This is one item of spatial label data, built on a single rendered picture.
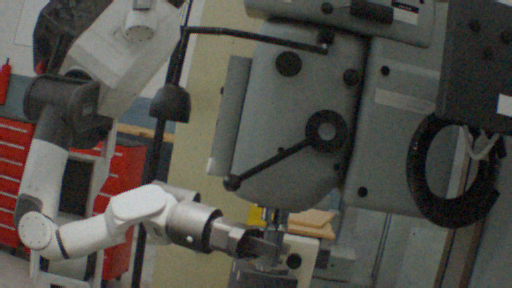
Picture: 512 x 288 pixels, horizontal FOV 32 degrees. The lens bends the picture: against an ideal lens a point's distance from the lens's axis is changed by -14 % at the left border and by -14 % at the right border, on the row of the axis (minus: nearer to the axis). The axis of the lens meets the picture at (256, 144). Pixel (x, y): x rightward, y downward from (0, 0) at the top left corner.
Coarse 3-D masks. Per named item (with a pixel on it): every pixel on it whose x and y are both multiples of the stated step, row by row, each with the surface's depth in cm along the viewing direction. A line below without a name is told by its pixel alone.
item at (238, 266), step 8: (232, 264) 224; (240, 264) 213; (248, 264) 211; (280, 264) 214; (232, 272) 222; (240, 272) 209; (248, 272) 205; (256, 272) 206; (264, 272) 207; (272, 272) 207; (280, 272) 207; (288, 272) 212; (232, 280) 219; (240, 280) 206; (248, 280) 205; (256, 280) 205; (264, 280) 205; (272, 280) 205; (280, 280) 205; (288, 280) 206; (296, 280) 206
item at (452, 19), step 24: (456, 0) 136; (480, 0) 136; (456, 24) 136; (480, 24) 136; (504, 24) 136; (456, 48) 136; (480, 48) 136; (504, 48) 136; (456, 72) 136; (480, 72) 136; (504, 72) 136; (456, 96) 137; (480, 96) 136; (504, 96) 136; (456, 120) 137; (480, 120) 137; (504, 120) 137
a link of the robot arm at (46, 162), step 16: (32, 144) 186; (48, 144) 184; (32, 160) 184; (48, 160) 183; (64, 160) 187; (32, 176) 183; (48, 176) 183; (32, 192) 182; (48, 192) 183; (16, 208) 180; (32, 208) 180; (48, 208) 183; (16, 224) 179; (32, 224) 178; (48, 224) 178; (32, 240) 177; (48, 240) 178
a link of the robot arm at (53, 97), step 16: (48, 80) 190; (32, 96) 188; (48, 96) 187; (64, 96) 186; (32, 112) 189; (48, 112) 186; (64, 112) 185; (48, 128) 185; (64, 128) 186; (64, 144) 186
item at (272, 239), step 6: (258, 234) 174; (264, 234) 173; (264, 240) 173; (270, 240) 173; (276, 240) 173; (282, 240) 174; (252, 258) 175; (258, 258) 173; (264, 258) 173; (270, 258) 173; (276, 258) 174; (258, 264) 173; (264, 264) 173; (270, 264) 173; (276, 264) 174
